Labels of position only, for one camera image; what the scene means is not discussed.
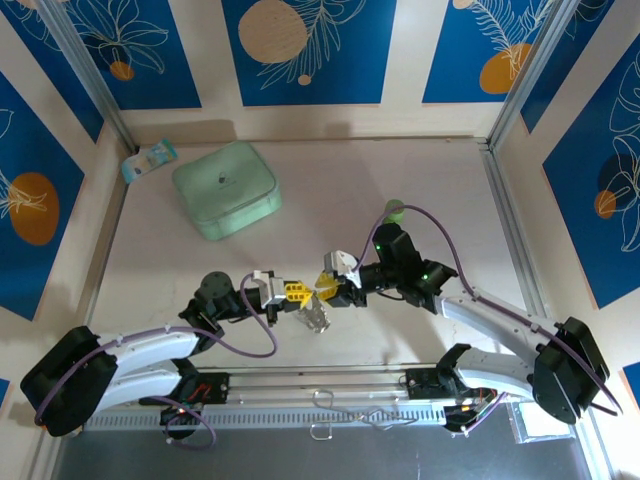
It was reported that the aluminium side rail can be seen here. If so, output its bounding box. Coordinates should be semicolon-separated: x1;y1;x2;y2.
72;144;139;372
477;139;564;361

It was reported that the mint green zip pouch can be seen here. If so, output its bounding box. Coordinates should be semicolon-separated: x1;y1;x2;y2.
172;140;284;242

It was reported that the bent metal wire hook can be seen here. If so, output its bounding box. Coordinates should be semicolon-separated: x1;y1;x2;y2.
308;389;419;442

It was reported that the black controller board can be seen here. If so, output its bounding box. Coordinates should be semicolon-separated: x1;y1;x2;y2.
159;403;204;427
443;402;494;434

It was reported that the aluminium mounting rail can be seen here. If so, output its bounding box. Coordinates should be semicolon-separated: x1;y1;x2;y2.
44;363;586;416

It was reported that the wet wipes packet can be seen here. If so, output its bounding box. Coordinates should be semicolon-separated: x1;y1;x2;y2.
121;138;179;184

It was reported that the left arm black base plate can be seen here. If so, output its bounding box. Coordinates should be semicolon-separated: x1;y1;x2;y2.
179;372;231;407

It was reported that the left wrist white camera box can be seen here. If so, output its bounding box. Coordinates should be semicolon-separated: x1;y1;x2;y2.
251;269;287;307

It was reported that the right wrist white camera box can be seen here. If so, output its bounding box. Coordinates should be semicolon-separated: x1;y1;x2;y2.
322;249;364;290

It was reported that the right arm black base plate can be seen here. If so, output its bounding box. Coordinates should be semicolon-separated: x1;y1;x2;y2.
405;368;496;401

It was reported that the green cylindrical bottle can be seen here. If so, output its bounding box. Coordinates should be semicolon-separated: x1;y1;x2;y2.
382;198;407;226

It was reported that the aluminium frame post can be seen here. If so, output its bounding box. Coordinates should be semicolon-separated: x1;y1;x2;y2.
487;0;576;151
37;0;139;154

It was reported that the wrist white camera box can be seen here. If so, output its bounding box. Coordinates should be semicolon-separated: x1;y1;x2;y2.
251;269;287;307
322;249;364;290

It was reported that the silver square box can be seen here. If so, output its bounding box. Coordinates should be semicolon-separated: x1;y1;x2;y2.
509;399;576;444

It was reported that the grey slotted cable duct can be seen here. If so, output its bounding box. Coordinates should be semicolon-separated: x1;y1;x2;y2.
74;403;516;430

